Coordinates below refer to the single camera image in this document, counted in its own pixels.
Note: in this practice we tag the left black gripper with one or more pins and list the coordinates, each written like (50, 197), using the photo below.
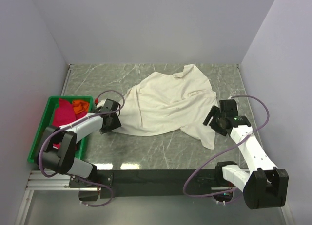
(115, 124)

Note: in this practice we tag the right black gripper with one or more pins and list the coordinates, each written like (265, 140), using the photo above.
(213, 112)

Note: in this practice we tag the white t shirt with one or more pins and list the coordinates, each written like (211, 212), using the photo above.
(164, 103)

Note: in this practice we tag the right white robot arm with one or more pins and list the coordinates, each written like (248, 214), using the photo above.
(264, 185)

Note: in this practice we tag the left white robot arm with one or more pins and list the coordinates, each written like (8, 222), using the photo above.
(58, 144)

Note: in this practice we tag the orange t shirt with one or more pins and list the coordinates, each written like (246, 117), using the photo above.
(80, 108)

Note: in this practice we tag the magenta t shirt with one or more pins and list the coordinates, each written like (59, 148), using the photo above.
(64, 113)

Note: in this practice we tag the black base beam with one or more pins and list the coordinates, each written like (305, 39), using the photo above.
(158, 182)

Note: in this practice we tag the green plastic bin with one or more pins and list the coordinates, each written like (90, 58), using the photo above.
(46, 120)

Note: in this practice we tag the aluminium frame rail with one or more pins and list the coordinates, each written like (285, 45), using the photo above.
(38, 182)

